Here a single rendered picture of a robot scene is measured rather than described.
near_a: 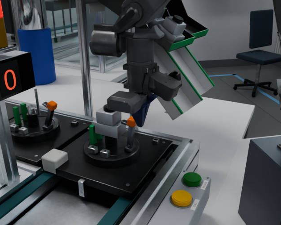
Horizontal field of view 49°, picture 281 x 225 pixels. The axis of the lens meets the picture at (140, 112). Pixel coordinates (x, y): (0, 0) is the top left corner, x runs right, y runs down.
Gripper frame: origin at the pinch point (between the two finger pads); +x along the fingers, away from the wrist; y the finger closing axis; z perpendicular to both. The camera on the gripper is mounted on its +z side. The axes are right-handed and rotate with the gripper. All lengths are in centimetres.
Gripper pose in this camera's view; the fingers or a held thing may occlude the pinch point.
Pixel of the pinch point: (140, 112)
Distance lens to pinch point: 69.6
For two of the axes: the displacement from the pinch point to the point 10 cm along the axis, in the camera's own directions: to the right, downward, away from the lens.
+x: 0.0, 9.1, 4.0
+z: 9.0, 1.8, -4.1
